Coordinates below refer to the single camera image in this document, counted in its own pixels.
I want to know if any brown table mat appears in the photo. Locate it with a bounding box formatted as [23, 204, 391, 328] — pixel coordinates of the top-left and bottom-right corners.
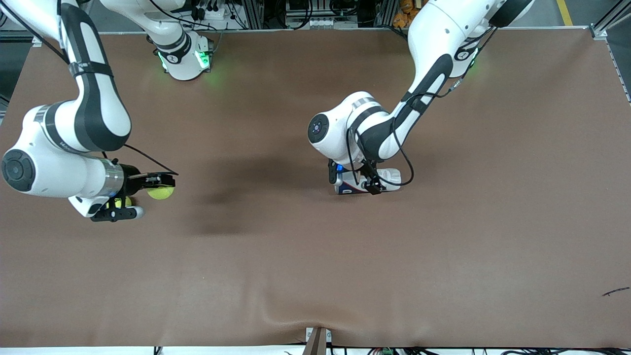
[0, 27, 631, 348]

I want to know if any orange bags pile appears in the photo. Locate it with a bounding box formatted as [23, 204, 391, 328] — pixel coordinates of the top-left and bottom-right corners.
[393, 0, 421, 29]

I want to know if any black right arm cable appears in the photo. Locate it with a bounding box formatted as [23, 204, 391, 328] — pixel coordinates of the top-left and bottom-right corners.
[0, 0, 179, 176]

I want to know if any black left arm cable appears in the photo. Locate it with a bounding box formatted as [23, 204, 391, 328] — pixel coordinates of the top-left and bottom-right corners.
[347, 30, 493, 188]

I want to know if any aluminium frame profile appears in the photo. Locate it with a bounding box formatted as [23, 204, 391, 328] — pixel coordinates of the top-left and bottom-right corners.
[246, 0, 265, 29]
[376, 0, 395, 27]
[589, 0, 631, 104]

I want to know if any metal table clamp bracket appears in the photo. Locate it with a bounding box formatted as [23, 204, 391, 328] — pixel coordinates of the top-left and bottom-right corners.
[303, 326, 333, 355]

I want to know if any silver tennis ball can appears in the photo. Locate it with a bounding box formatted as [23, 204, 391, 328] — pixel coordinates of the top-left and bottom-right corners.
[334, 168, 402, 196]

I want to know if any white power strip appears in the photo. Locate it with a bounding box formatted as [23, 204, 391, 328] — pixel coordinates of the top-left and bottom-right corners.
[190, 5, 232, 21]

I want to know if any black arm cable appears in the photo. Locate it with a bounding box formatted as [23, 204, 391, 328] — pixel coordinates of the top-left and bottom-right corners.
[347, 30, 493, 188]
[0, 0, 179, 176]

